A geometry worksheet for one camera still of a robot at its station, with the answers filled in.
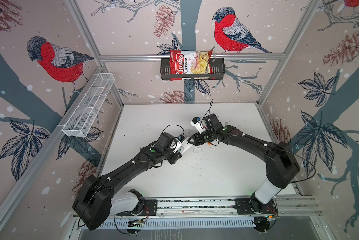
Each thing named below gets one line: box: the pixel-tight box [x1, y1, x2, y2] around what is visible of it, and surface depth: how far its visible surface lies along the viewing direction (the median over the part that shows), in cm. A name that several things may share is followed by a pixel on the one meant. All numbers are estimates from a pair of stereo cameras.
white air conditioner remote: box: [178, 140, 192, 154], surface depth 85 cm
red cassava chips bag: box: [169, 50, 215, 81], surface depth 89 cm
